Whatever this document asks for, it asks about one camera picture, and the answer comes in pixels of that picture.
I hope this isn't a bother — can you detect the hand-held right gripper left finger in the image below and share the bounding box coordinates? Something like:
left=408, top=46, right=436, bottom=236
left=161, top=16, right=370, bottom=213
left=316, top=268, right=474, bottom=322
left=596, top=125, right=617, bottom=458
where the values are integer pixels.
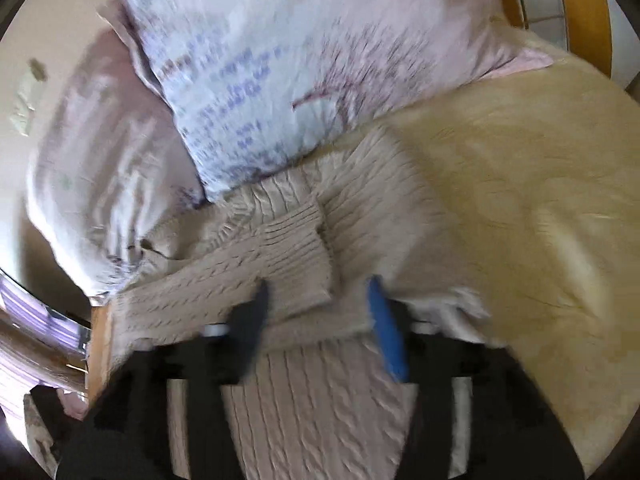
left=102, top=280, right=271, bottom=480

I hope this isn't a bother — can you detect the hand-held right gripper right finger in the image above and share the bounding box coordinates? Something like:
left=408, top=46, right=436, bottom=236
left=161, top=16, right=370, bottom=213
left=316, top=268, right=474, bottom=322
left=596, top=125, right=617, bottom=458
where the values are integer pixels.
left=367, top=275, right=546, bottom=480

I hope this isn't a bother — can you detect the beige cable-knit sweater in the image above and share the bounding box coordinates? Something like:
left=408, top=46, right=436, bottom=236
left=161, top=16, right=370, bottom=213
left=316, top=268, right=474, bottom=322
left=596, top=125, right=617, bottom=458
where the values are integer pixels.
left=111, top=122, right=493, bottom=480

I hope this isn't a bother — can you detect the cream bed blanket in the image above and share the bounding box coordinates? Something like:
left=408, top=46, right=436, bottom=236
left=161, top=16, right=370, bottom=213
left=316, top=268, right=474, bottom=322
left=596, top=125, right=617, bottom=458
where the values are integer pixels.
left=370, top=22, right=640, bottom=478

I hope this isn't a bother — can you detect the pink floral pillow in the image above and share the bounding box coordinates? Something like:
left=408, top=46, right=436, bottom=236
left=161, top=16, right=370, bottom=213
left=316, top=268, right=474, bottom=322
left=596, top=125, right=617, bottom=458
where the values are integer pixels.
left=26, top=27, right=208, bottom=306

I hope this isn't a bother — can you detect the floral print pillow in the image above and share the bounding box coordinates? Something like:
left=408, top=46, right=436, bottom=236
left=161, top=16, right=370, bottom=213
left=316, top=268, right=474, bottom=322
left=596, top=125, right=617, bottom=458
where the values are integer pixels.
left=97, top=0, right=556, bottom=203

